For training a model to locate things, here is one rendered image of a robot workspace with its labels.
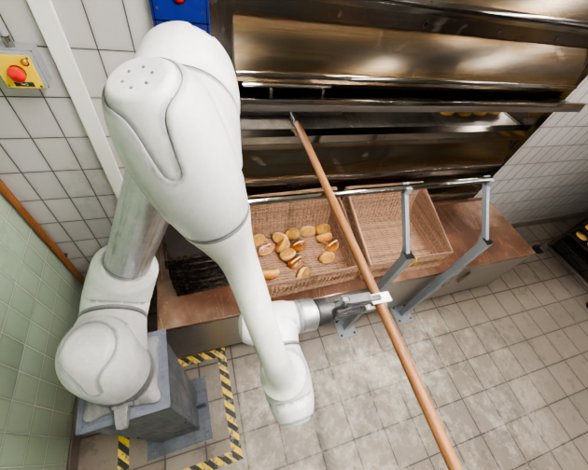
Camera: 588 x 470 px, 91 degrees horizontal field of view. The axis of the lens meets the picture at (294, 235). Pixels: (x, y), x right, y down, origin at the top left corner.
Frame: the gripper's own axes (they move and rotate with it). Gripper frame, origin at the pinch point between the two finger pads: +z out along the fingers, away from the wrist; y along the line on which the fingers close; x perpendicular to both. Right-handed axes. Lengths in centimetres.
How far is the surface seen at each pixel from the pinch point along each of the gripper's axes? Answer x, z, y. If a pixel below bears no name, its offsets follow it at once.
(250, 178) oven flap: -81, -23, 23
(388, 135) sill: -84, 48, 1
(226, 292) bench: -40, -41, 61
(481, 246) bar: -26, 85, 26
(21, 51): -75, -89, -32
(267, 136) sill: -83, -17, 1
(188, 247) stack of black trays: -48, -55, 29
